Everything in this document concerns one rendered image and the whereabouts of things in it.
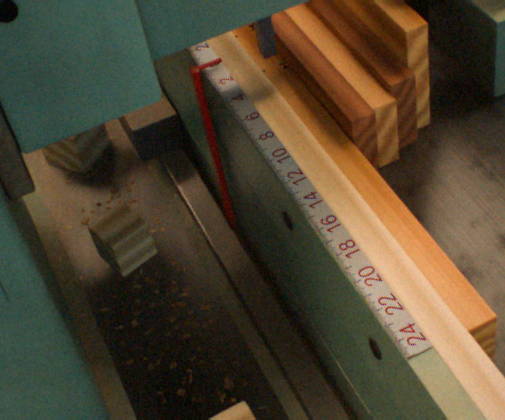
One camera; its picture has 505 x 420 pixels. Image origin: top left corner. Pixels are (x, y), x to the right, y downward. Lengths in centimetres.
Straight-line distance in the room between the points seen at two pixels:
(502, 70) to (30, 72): 30
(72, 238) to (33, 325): 22
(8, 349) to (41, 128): 12
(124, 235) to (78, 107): 20
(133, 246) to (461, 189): 24
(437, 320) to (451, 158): 17
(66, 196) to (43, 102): 29
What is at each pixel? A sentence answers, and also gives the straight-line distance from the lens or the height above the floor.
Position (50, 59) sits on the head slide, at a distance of 47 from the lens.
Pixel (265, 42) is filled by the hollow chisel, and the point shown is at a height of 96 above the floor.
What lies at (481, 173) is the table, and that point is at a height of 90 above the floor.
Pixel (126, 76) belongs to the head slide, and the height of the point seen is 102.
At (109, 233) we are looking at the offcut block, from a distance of 68.
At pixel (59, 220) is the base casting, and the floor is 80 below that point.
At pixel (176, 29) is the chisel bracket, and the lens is 53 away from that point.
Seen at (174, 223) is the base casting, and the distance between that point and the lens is 72.
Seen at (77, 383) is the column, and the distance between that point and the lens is 57.
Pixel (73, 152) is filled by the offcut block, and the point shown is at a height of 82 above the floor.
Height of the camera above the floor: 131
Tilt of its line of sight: 46 degrees down
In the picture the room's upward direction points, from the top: 12 degrees counter-clockwise
